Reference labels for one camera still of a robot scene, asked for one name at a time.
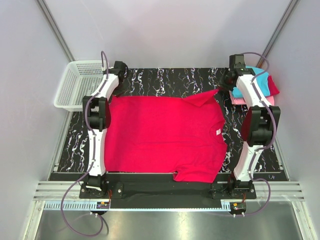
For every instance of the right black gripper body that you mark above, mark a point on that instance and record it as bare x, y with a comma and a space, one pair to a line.
224, 80

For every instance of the aluminium front rail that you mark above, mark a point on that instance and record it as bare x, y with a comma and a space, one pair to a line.
66, 195

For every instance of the white plastic basket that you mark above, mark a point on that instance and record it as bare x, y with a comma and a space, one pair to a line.
80, 78

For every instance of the corner aluminium post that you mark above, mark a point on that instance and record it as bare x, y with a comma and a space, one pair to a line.
44, 8
289, 10

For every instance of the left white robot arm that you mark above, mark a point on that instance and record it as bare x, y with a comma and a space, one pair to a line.
97, 118

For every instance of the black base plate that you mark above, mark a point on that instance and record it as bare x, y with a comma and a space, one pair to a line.
121, 185

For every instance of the folded pink t shirt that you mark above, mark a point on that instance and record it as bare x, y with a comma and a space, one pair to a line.
241, 101

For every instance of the right corner aluminium post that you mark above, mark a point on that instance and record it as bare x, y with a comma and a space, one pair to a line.
289, 10

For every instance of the left corner aluminium post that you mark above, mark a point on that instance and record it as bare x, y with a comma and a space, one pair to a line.
44, 8

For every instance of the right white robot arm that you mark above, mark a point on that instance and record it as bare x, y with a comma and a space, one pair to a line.
259, 127

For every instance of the crimson t shirt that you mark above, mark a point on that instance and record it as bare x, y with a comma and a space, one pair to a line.
157, 134
272, 86

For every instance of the folded cyan t shirt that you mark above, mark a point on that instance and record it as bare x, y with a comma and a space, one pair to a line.
262, 81

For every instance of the folded crimson t shirt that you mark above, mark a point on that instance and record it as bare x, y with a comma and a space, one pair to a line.
272, 86

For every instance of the black marbled table mat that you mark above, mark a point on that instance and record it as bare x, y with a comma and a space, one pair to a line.
72, 157

